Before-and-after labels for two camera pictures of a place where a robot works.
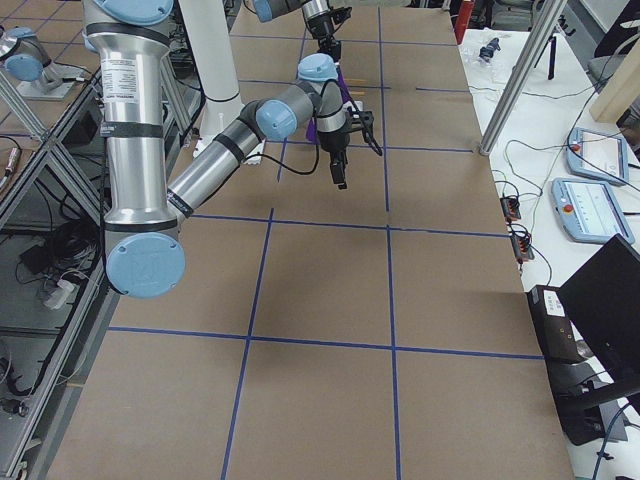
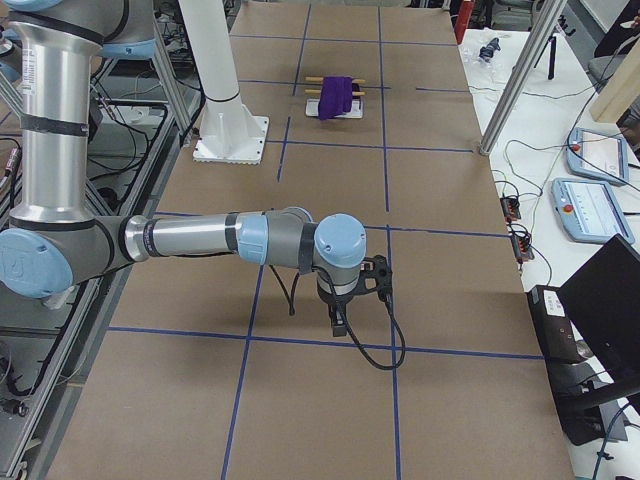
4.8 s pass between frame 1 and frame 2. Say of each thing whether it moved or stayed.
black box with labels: stayed
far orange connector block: stayed
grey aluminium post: stayed
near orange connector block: stayed
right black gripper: moved
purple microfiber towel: moved
